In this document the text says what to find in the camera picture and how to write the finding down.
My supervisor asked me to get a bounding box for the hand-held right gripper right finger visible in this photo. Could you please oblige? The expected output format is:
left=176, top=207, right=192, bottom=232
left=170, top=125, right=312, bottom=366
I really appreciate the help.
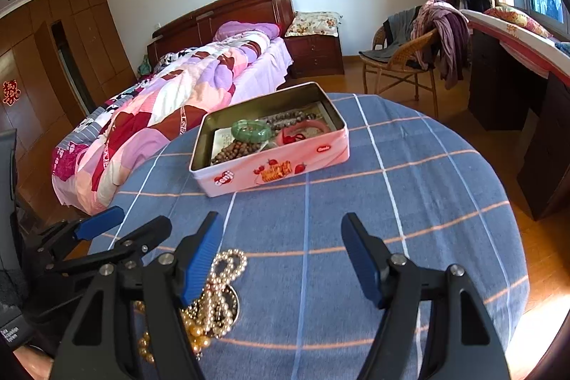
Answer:
left=341, top=212, right=511, bottom=380

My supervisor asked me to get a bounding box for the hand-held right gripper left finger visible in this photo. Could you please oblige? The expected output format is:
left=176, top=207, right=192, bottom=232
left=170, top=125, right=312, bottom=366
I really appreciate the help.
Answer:
left=56, top=211, right=224, bottom=380

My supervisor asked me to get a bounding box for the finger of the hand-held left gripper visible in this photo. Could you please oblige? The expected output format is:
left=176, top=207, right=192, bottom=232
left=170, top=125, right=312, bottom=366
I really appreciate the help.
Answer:
left=45, top=215, right=173, bottom=278
left=36, top=205, right=125, bottom=260

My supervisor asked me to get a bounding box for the gold pearl necklace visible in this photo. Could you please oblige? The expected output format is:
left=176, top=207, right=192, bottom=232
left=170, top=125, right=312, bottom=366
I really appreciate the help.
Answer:
left=136, top=302, right=213, bottom=363

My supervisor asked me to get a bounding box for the pink tin box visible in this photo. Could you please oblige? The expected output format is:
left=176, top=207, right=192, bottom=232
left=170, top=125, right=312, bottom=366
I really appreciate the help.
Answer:
left=189, top=82, right=350, bottom=198

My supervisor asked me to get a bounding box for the brown wooden bead bracelet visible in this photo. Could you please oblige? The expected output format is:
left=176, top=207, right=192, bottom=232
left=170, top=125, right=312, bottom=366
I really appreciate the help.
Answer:
left=210, top=140, right=268, bottom=166

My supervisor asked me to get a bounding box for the green jade bangle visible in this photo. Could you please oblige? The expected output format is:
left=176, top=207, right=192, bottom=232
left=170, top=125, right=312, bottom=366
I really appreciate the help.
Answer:
left=230, top=119, right=273, bottom=142

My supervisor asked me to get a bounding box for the pink bangle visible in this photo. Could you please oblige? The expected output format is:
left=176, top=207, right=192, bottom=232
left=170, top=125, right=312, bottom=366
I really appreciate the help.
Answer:
left=273, top=119, right=333, bottom=146

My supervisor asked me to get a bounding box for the dark pearl bracelet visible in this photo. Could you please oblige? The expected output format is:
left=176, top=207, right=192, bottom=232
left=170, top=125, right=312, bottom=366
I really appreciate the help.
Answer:
left=266, top=108, right=313, bottom=128

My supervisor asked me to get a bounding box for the person's left forearm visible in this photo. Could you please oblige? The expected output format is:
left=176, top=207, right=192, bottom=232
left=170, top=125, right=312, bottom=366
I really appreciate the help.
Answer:
left=0, top=302, right=56, bottom=380

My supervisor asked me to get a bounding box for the round metal dish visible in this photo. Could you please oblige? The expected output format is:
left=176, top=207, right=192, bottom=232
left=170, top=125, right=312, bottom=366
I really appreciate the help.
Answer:
left=209, top=286, right=242, bottom=334

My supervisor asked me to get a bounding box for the blue plaid tablecloth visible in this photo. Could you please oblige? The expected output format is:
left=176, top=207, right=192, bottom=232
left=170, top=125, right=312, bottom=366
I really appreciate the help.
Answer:
left=87, top=93, right=530, bottom=380

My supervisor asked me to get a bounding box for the white paper sheet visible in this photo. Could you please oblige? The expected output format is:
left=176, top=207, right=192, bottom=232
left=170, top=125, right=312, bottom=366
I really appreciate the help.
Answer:
left=213, top=127, right=242, bottom=155

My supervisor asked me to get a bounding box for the patchwork quilt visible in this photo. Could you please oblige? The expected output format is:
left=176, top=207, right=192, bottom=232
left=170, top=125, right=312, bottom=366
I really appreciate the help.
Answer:
left=51, top=30, right=280, bottom=216

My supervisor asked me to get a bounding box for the newspaper sheet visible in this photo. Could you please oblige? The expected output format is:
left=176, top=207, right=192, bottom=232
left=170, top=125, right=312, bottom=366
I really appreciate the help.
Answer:
left=306, top=101, right=338, bottom=128

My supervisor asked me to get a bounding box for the red paper decoration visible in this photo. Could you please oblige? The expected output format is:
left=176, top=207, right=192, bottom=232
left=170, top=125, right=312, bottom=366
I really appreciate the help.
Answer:
left=2, top=81, right=21, bottom=105

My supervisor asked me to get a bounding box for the wooden wardrobe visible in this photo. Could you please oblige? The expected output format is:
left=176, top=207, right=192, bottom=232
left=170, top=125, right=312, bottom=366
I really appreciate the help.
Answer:
left=0, top=0, right=137, bottom=167

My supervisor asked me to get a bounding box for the wicker chair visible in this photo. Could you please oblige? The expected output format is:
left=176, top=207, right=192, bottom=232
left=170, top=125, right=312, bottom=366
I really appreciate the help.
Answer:
left=361, top=26, right=441, bottom=105

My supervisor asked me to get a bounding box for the wooden nightstand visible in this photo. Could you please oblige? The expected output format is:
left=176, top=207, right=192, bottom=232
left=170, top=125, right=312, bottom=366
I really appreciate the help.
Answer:
left=285, top=33, right=345, bottom=79

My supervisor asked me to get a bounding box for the dark wooden desk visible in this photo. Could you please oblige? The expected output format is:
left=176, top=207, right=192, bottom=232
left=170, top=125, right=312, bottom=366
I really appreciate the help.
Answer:
left=467, top=28, right=570, bottom=221

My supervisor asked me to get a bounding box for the purple pillow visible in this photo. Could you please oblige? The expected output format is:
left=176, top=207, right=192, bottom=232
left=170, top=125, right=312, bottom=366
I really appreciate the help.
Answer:
left=213, top=21, right=281, bottom=43

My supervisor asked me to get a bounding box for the grey garment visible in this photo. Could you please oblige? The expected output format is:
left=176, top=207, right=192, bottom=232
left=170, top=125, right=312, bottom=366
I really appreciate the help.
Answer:
left=360, top=6, right=421, bottom=62

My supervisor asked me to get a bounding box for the wooden bed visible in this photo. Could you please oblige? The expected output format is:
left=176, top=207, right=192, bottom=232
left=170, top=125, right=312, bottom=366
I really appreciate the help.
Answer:
left=51, top=0, right=297, bottom=216

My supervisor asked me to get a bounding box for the floral cushion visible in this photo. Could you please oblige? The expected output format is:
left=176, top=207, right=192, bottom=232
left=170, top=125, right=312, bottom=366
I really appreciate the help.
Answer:
left=284, top=10, right=343, bottom=38

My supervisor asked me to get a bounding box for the pink and purple garment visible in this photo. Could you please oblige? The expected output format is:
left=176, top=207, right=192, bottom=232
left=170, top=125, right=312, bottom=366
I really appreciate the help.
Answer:
left=410, top=0, right=471, bottom=90

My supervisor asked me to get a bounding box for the white and pink desk cover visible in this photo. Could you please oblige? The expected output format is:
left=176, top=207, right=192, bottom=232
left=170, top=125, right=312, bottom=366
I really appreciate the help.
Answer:
left=461, top=8, right=570, bottom=84

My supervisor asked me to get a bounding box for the floral pillow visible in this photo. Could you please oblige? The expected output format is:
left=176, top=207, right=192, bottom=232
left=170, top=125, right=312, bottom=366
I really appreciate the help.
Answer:
left=483, top=5, right=553, bottom=39

